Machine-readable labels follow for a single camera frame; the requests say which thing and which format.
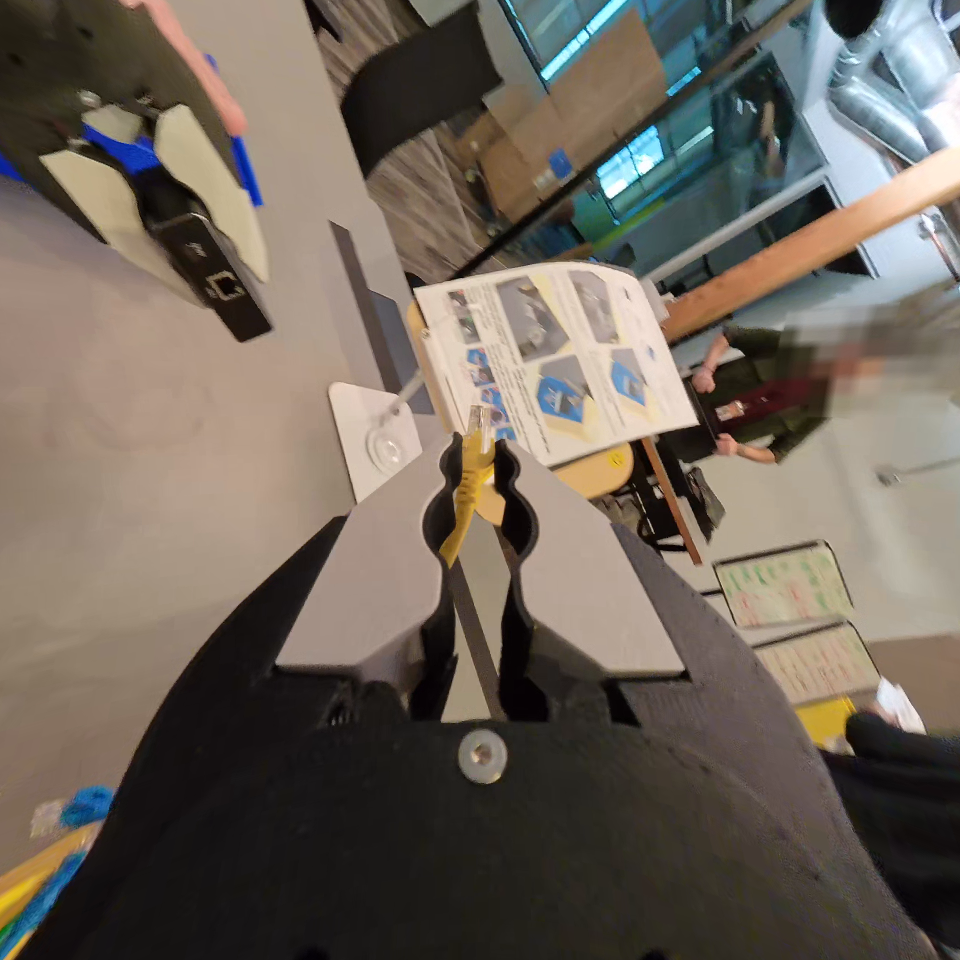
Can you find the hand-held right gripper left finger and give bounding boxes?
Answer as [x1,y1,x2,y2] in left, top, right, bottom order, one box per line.
[273,432,465,720]

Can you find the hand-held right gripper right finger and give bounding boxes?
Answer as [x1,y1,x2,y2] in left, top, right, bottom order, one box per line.
[493,441,689,723]

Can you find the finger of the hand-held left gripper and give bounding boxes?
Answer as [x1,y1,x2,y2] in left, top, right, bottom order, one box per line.
[37,148,205,307]
[152,102,271,286]

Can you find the blue plastic bin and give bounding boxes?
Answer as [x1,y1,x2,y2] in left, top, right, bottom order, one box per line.
[0,54,265,209]

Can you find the black ethernet splitter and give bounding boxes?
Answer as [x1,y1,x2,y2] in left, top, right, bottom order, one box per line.
[146,176,273,344]

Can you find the yellow ethernet cable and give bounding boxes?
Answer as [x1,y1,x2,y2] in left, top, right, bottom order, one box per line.
[438,405,498,567]

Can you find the blue ethernet cable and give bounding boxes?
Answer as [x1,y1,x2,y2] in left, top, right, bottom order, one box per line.
[15,783,115,935]

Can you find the yellow plastic bin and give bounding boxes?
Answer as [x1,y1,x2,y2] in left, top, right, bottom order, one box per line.
[0,825,106,960]

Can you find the person's left hand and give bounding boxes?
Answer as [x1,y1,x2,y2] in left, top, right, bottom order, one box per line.
[122,0,250,139]

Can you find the wooden display board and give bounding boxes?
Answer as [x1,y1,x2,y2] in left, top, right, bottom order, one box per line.
[405,300,635,526]

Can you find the white stand base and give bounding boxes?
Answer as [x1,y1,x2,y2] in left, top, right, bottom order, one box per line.
[327,381,423,504]

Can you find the large whiteboard green writing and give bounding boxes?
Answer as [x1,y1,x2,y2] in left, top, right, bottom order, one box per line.
[711,541,855,630]

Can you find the small whiteboard red writing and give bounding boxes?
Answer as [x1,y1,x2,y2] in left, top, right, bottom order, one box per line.
[752,621,882,705]

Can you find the black chair backrest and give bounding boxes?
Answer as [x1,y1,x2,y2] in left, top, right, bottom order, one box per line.
[339,9,505,180]

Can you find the printed instruction sheet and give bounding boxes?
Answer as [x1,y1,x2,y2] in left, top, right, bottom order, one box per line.
[412,261,700,468]

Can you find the cardboard box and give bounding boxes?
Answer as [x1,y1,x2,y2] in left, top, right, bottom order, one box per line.
[457,7,669,222]

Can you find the wooden post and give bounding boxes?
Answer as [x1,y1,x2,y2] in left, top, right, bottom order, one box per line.
[660,146,960,345]

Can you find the silver air duct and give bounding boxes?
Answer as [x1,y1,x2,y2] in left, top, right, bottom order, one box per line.
[825,0,960,166]

